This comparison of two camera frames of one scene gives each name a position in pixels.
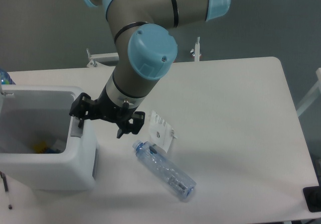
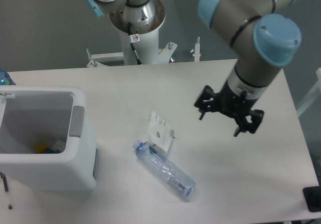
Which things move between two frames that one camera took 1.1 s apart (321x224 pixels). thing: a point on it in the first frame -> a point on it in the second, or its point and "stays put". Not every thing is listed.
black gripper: (104, 110) -> (232, 103)
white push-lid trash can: (42, 147) stays put
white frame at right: (312, 95) stays put
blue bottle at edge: (5, 78) stays put
